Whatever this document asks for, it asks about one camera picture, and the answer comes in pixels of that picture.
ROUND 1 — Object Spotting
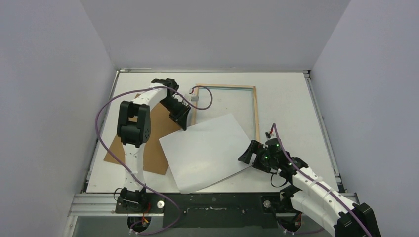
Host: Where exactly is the blue wooden picture frame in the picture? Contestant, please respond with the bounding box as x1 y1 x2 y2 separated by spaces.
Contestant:
190 83 261 143

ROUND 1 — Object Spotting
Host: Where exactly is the clear glass pane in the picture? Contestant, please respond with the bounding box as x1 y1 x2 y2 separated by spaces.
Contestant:
196 87 256 131

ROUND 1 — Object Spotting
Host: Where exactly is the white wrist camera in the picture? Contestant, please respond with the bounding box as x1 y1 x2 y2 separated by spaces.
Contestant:
185 90 199 102
265 129 276 140

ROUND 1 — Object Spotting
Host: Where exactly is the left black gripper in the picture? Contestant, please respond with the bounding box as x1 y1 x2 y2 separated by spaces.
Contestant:
160 97 191 131

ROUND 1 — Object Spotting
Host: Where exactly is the hot air balloon photo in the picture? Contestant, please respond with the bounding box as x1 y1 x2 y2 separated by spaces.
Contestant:
159 114 251 194

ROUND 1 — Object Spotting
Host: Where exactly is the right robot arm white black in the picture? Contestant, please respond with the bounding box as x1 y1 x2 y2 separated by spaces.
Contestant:
238 138 381 237

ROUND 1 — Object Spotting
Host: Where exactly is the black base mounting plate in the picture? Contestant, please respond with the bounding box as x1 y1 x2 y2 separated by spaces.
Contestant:
115 193 302 231

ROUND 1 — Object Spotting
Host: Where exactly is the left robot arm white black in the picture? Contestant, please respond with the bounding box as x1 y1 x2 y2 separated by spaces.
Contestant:
117 78 191 213

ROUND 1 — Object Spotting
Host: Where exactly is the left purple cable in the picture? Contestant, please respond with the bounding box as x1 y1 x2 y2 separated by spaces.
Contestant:
94 85 214 236

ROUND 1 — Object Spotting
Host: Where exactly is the brown cardboard backing board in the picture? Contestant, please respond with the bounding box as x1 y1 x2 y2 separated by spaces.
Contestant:
104 100 182 175

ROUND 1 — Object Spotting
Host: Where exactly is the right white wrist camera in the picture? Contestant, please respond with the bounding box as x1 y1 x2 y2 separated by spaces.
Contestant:
265 129 276 140

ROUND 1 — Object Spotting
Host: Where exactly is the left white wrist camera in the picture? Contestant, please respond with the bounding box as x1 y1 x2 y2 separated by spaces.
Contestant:
185 90 199 102

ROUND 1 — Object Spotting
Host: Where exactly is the aluminium rail front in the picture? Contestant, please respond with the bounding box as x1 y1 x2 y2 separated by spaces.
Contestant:
68 192 363 217

